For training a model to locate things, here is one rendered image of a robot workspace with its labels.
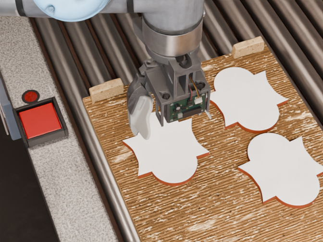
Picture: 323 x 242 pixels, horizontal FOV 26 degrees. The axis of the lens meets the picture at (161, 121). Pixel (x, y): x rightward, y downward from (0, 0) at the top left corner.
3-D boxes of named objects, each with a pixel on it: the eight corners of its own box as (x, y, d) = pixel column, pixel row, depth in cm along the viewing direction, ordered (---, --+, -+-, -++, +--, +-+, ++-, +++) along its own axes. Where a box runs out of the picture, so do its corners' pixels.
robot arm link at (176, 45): (133, 1, 87) (193, -16, 89) (134, 26, 91) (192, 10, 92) (155, 42, 83) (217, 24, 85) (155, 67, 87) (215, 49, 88)
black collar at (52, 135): (25, 149, 116) (23, 143, 115) (13, 114, 121) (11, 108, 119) (68, 135, 118) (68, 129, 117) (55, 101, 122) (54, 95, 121)
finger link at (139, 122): (129, 159, 101) (152, 117, 95) (115, 128, 105) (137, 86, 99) (147, 158, 103) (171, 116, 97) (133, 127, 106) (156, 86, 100)
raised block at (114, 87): (92, 103, 119) (91, 93, 117) (88, 96, 120) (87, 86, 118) (124, 93, 121) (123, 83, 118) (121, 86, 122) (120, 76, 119)
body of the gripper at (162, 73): (159, 130, 95) (159, 74, 86) (137, 85, 100) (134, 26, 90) (210, 114, 97) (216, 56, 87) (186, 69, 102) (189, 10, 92)
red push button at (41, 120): (28, 143, 117) (27, 139, 116) (19, 116, 120) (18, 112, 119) (63, 132, 118) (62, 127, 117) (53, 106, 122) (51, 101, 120)
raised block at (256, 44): (234, 60, 125) (235, 50, 123) (229, 53, 126) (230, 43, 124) (264, 51, 126) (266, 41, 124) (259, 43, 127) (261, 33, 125)
